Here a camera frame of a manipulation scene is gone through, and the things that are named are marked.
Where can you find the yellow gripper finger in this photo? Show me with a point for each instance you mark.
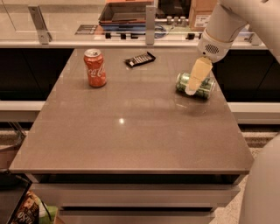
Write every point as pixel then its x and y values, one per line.
pixel 200 71

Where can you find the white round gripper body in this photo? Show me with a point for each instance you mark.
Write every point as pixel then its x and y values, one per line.
pixel 213 47

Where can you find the green soda can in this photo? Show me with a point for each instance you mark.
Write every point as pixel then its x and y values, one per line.
pixel 204 91

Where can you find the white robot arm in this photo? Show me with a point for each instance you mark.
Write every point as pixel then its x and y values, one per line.
pixel 261 198

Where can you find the red cola can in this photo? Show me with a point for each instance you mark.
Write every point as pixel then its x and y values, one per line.
pixel 95 67

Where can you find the cardboard box with label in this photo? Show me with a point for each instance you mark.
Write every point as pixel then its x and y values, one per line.
pixel 199 14

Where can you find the black snack bar wrapper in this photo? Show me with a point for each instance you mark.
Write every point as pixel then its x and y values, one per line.
pixel 139 60

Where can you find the grey metal tray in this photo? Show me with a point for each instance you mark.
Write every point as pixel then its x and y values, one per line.
pixel 124 12

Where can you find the upper grey drawer front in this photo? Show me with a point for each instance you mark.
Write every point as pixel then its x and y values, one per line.
pixel 139 195

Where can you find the grey drawer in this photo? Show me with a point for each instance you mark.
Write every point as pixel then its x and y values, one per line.
pixel 136 217
pixel 139 195

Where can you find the lower grey drawer front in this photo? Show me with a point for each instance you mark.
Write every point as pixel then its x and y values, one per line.
pixel 136 217

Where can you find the black bin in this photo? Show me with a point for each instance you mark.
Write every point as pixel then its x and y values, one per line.
pixel 12 192

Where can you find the chip bag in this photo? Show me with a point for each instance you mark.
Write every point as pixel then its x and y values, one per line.
pixel 28 213

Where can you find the right metal glass bracket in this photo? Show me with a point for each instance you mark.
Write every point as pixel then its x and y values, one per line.
pixel 254 40

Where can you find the metal glass bracket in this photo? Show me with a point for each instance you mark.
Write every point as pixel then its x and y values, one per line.
pixel 254 40
pixel 150 25
pixel 44 36

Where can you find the middle metal glass bracket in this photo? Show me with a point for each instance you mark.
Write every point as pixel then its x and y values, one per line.
pixel 150 25

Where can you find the left metal glass bracket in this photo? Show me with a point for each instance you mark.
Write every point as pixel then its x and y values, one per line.
pixel 44 36

